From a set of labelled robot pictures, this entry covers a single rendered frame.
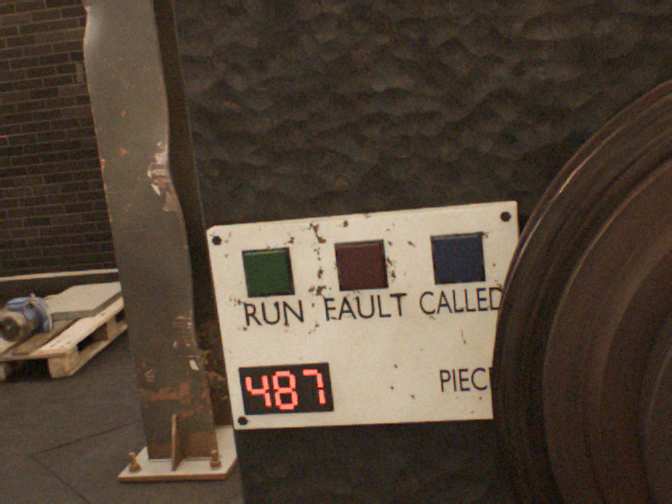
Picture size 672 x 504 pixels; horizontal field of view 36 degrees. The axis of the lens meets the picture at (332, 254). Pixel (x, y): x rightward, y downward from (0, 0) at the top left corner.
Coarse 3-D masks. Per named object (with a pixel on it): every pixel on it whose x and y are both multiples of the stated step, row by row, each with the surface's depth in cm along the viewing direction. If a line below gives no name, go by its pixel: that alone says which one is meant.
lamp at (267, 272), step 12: (264, 252) 86; (276, 252) 86; (252, 264) 86; (264, 264) 86; (276, 264) 86; (252, 276) 87; (264, 276) 86; (276, 276) 86; (288, 276) 86; (252, 288) 87; (264, 288) 87; (276, 288) 86; (288, 288) 86
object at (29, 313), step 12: (12, 300) 511; (24, 300) 507; (36, 300) 522; (12, 312) 503; (24, 312) 506; (36, 312) 516; (48, 312) 510; (0, 324) 504; (12, 324) 500; (24, 324) 500; (36, 324) 515; (48, 324) 526; (0, 336) 501; (12, 336) 500; (24, 336) 505
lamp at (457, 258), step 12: (444, 240) 83; (456, 240) 83; (468, 240) 83; (444, 252) 83; (456, 252) 83; (468, 252) 83; (444, 264) 83; (456, 264) 83; (468, 264) 83; (480, 264) 83; (444, 276) 84; (456, 276) 83; (468, 276) 83; (480, 276) 83
